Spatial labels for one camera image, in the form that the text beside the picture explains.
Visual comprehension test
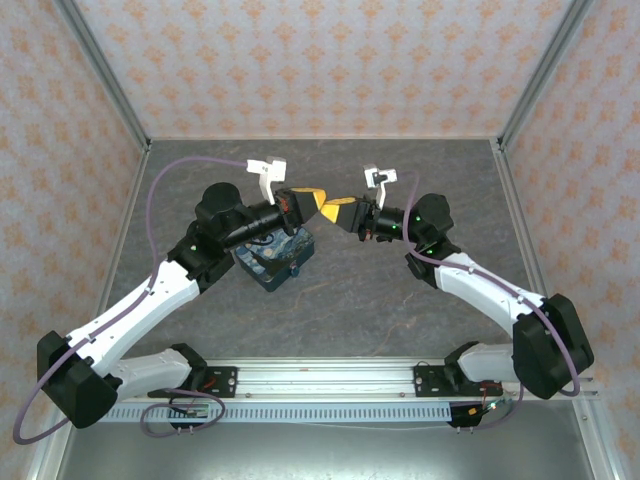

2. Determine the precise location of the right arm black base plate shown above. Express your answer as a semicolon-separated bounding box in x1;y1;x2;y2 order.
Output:
413;364;504;399

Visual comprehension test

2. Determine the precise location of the aluminium mounting rail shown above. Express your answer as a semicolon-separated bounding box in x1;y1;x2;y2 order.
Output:
199;358;601;401

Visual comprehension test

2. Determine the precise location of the aluminium frame post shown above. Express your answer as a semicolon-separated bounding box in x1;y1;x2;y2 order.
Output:
497;0;597;151
53;0;152;151

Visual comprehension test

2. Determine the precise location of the starry night painted box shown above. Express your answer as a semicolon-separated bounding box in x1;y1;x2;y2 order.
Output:
232;227;317;294

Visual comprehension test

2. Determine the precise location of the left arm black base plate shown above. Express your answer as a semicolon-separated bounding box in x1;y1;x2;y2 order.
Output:
192;366;239;399

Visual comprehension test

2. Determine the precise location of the aluminium table side rail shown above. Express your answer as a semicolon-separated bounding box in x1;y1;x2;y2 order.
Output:
27;144;151;480
492;142;626;480

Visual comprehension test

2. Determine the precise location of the white slotted cable duct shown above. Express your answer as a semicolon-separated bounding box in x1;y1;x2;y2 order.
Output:
99;403;454;424

